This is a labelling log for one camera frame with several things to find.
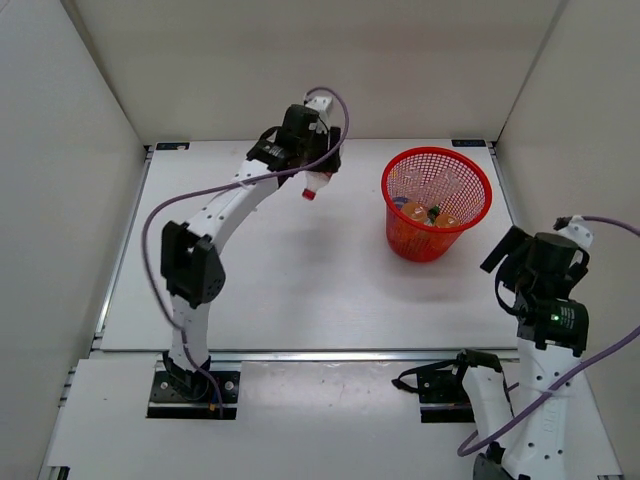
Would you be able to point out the orange juice bottle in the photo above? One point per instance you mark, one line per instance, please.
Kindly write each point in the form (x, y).
(415, 212)
(445, 221)

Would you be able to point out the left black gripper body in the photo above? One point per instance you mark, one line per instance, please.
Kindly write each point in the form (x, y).
(317, 148)

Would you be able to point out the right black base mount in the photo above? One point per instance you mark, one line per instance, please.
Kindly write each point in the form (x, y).
(439, 386)

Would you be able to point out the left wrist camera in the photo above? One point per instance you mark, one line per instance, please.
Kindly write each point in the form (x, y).
(321, 103)

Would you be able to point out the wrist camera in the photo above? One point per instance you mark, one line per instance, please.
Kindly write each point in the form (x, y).
(575, 229)
(321, 103)

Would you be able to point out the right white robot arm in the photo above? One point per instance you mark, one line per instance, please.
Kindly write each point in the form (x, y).
(521, 431)

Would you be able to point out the green plastic bottle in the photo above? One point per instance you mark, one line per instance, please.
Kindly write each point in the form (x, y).
(432, 215)

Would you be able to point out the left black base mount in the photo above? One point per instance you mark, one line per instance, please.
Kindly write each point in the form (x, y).
(179, 394)

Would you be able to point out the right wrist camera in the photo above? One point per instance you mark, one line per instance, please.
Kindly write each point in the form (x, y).
(575, 229)

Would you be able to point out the blue label plastic bottle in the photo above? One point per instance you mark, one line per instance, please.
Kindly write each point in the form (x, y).
(400, 201)

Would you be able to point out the red mesh plastic bin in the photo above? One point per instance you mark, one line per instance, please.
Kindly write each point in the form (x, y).
(418, 242)

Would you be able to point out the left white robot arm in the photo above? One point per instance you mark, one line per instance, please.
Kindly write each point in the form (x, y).
(190, 251)

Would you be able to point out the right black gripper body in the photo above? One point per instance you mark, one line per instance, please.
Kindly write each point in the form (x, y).
(515, 271)

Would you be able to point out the red label clear bottle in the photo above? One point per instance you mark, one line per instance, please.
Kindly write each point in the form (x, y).
(314, 182)

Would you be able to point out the large clear plastic bottle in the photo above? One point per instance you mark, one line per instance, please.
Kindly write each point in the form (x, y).
(419, 186)

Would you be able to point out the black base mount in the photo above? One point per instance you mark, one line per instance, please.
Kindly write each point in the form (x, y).
(439, 386)
(179, 394)

